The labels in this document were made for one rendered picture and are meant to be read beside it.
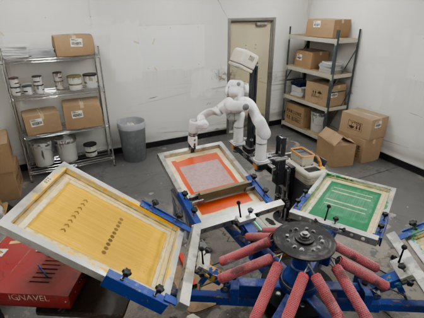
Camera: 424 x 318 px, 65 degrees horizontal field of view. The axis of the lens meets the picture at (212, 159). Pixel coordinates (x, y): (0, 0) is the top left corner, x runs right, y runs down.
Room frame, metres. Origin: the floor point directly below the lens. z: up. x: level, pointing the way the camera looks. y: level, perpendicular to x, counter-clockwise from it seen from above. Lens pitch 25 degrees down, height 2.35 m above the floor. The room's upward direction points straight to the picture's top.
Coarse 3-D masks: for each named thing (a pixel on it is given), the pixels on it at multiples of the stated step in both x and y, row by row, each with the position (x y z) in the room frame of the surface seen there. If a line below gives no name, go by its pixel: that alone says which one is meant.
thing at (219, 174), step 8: (200, 160) 2.47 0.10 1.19; (208, 160) 2.48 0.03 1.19; (216, 160) 2.49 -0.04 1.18; (208, 168) 2.38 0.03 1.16; (216, 168) 2.39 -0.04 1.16; (224, 168) 2.40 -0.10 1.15; (208, 176) 2.29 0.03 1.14; (216, 176) 2.30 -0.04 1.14; (224, 176) 2.31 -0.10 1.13; (232, 176) 2.32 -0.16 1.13; (216, 184) 2.21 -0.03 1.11; (224, 184) 2.21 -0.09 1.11; (224, 200) 2.05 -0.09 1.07; (232, 200) 2.06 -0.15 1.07; (240, 200) 2.07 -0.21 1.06; (248, 200) 2.07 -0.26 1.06
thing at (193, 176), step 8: (184, 160) 2.45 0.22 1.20; (192, 160) 2.46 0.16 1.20; (176, 168) 2.34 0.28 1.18; (184, 168) 2.35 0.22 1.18; (192, 168) 2.36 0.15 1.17; (200, 168) 2.37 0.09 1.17; (184, 176) 2.26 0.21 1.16; (192, 176) 2.27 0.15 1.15; (200, 176) 2.28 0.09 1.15; (184, 184) 2.17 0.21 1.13; (192, 184) 2.18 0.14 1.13; (200, 184) 2.19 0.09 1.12; (208, 184) 2.20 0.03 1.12; (192, 192) 2.10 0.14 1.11; (216, 200) 2.04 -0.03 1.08; (200, 208) 1.95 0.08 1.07; (208, 208) 1.96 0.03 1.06; (216, 208) 1.97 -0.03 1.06; (224, 208) 1.97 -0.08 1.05
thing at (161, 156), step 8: (208, 144) 2.64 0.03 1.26; (216, 144) 2.65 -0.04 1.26; (168, 152) 2.48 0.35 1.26; (176, 152) 2.49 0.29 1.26; (184, 152) 2.52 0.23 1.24; (224, 152) 2.58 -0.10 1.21; (160, 160) 2.38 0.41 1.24; (232, 160) 2.46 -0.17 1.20; (168, 168) 2.28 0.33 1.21; (240, 168) 2.37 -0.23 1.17; (168, 176) 2.22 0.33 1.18; (176, 184) 2.12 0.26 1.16; (256, 192) 2.13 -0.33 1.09; (240, 208) 1.95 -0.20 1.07; (208, 216) 1.85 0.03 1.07; (216, 216) 1.85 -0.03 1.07
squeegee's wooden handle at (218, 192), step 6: (246, 180) 2.14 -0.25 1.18; (228, 186) 2.06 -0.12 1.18; (234, 186) 2.07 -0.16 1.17; (240, 186) 2.10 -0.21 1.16; (246, 186) 2.12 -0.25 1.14; (204, 192) 1.98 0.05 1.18; (210, 192) 1.99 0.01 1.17; (216, 192) 2.01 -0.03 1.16; (222, 192) 2.04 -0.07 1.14; (228, 192) 2.06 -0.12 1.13; (198, 198) 1.99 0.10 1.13; (204, 198) 1.98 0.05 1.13; (210, 198) 2.00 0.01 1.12
